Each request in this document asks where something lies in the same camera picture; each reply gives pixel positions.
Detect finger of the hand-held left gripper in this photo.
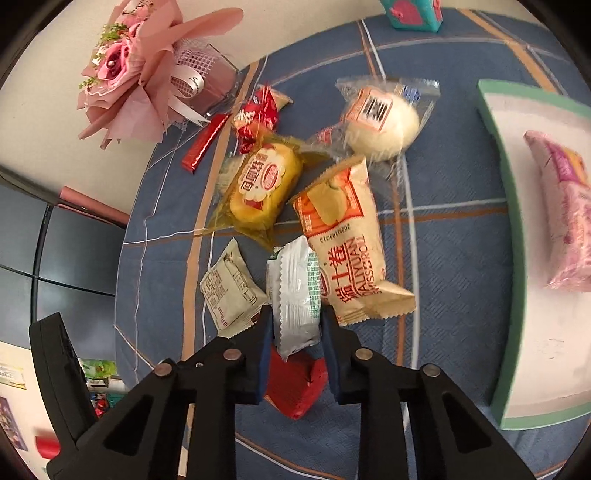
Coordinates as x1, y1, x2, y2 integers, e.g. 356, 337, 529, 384
28, 312, 99, 457

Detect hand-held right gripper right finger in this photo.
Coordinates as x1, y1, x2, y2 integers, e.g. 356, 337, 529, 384
320, 305, 537, 480

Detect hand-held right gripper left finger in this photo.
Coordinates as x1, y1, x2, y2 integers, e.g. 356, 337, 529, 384
46, 304, 274, 480

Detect white and green snack packet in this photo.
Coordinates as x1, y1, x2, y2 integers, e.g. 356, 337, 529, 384
266, 235, 324, 361

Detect colourful box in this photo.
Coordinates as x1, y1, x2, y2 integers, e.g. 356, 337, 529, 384
477, 78, 591, 431

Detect red flat snack packet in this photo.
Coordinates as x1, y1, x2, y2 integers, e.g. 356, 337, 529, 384
264, 346, 329, 420

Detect green printed box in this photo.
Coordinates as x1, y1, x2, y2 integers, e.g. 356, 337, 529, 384
79, 358, 119, 394

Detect white square snack packet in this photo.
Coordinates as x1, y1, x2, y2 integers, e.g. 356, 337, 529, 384
199, 237, 271, 341

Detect beige swiss roll packet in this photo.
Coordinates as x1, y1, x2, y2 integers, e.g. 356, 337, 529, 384
290, 156, 417, 327

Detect yellow cake packet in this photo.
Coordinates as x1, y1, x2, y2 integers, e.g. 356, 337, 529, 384
207, 133, 326, 251

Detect blue plaid tablecloth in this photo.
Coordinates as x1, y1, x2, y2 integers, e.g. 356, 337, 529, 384
113, 8, 591, 480

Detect long red stick packet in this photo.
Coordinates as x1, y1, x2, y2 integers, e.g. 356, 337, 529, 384
181, 113, 232, 174

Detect crinkled red snack packet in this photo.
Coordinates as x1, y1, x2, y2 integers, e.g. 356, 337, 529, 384
231, 84, 280, 154

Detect white bun in clear packet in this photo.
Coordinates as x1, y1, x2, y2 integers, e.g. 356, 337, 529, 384
335, 76, 441, 163

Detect pink snack packet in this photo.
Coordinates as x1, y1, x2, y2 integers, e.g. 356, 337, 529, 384
523, 130, 591, 292

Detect clear glass vase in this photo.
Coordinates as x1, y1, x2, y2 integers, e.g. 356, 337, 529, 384
175, 42, 242, 118

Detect pink flower bouquet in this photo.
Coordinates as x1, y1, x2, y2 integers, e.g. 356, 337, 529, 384
76, 0, 245, 149

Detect teal box with pink heart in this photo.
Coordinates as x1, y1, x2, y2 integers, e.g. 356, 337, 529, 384
380, 0, 444, 32

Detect pink rail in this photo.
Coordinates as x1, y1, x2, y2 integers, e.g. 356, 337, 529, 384
59, 185, 131, 228

